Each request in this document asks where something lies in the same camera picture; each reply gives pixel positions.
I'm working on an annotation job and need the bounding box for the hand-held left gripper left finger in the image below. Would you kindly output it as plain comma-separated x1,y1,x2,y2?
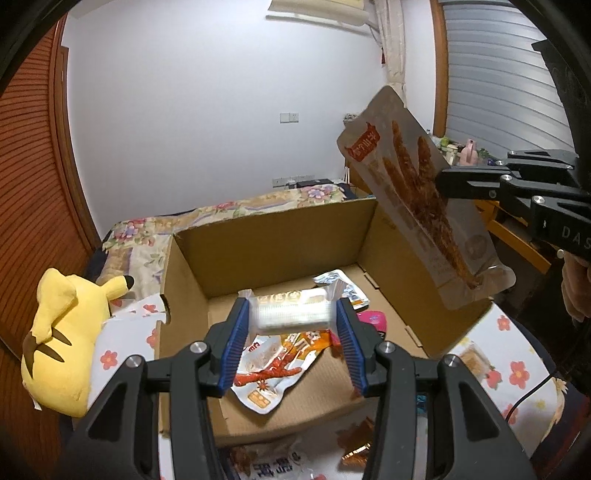
69,298,250,480

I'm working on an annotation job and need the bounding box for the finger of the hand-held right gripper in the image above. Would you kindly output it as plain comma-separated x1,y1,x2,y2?
436,165,591,219
494,148,580,178

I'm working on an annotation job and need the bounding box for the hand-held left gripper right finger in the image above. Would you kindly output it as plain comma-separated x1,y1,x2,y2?
336,299,536,480

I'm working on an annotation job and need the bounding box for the pink snack packet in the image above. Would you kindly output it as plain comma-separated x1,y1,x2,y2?
356,309,389,343

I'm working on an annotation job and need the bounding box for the orange white snack packet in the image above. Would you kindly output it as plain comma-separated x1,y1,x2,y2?
230,330,334,417

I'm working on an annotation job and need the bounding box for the silver orange-print snack packet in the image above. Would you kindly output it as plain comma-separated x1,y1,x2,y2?
313,269,371,311

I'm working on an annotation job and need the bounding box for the long beige snack packet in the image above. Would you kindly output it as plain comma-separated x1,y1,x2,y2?
336,84,516,311

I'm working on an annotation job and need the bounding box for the white cake clear packet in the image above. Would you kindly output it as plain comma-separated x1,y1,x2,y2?
238,287,346,336

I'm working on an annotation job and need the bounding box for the brown cardboard box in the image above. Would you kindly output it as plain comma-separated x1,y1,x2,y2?
154,196,496,439

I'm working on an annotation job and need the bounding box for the person's right hand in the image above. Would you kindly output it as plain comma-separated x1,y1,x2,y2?
561,253,591,325

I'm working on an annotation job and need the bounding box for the pink bottle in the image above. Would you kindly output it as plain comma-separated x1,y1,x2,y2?
457,137,480,166

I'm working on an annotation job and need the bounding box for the brown snack orange wrapper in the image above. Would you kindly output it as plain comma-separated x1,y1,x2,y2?
338,415,376,468

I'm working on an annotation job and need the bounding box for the grey window blind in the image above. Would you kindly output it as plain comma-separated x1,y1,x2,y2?
434,0,578,160

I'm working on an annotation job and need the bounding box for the white strawberry print tablecloth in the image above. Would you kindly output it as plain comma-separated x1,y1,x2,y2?
90,295,575,480

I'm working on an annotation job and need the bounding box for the brown bar clear wrapper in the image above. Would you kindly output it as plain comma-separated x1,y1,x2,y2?
454,340,498,380

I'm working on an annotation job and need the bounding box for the white blue-print snack packet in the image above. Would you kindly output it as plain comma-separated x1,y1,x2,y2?
221,438,325,480

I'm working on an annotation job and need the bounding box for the light patterned curtain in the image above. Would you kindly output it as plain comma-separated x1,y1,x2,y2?
372,0,408,100

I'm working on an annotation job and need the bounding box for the yellow plush toy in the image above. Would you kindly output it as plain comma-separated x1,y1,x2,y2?
21,268,136,418

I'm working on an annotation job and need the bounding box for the brown louvered wooden wardrobe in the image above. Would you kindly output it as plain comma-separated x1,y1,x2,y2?
0,21,101,462

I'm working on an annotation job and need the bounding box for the wooden window frame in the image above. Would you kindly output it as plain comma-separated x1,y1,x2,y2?
429,0,451,137

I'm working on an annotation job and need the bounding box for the black cable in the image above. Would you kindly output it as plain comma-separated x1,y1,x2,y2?
502,373,558,423

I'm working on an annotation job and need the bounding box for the white wall socket strip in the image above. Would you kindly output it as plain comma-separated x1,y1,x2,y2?
271,174,317,188

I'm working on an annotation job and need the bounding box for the wall air conditioner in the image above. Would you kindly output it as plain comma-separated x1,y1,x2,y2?
267,0,376,27

